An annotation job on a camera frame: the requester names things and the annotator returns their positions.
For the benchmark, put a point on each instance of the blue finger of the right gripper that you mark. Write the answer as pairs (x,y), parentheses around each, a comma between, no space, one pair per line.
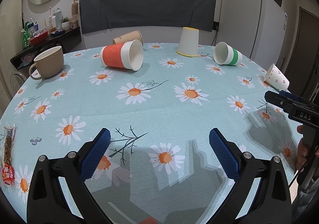
(278,100)
(290,96)

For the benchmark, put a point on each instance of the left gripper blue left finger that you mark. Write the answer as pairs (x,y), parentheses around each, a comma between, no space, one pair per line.
(46,201)

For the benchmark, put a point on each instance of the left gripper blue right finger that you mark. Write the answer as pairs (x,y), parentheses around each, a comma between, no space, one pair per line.
(272,201)

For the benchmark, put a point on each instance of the white paper cup pink hearts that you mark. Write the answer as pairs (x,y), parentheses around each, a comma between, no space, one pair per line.
(276,78)

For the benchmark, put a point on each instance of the green banded white paper cup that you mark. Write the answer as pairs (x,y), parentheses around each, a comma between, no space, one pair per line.
(226,55)

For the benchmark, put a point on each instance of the white cup yellow rim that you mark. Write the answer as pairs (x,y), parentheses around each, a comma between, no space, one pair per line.
(188,43)

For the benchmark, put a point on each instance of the orange banded white paper cup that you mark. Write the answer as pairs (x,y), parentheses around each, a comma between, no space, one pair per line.
(128,55)

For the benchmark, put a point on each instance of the brown kraft paper cup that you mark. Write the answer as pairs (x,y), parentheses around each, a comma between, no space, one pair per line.
(134,35)

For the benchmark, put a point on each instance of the person's right hand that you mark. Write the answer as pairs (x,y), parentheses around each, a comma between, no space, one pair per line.
(302,153)

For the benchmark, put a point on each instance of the red snack packet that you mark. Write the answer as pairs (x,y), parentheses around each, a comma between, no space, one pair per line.
(7,169)

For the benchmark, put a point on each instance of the white refrigerator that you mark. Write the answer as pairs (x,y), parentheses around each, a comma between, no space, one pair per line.
(256,28)

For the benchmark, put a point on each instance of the daisy print blue tablecloth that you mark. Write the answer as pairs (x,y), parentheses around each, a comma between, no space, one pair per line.
(159,163)

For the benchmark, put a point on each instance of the beige ceramic mug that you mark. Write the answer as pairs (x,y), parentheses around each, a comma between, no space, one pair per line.
(47,64)

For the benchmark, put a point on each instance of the red bowl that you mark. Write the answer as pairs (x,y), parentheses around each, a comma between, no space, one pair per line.
(42,37)

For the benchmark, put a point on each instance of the black side shelf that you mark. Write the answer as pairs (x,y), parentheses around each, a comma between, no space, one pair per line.
(68,41)

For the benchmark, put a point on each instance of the green plastic bottle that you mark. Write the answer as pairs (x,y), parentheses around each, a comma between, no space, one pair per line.
(26,36)

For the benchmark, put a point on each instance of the small potted plant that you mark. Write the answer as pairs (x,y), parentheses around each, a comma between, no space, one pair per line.
(65,24)

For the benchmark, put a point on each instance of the white thermos bottle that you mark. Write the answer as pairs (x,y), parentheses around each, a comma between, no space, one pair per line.
(58,18)

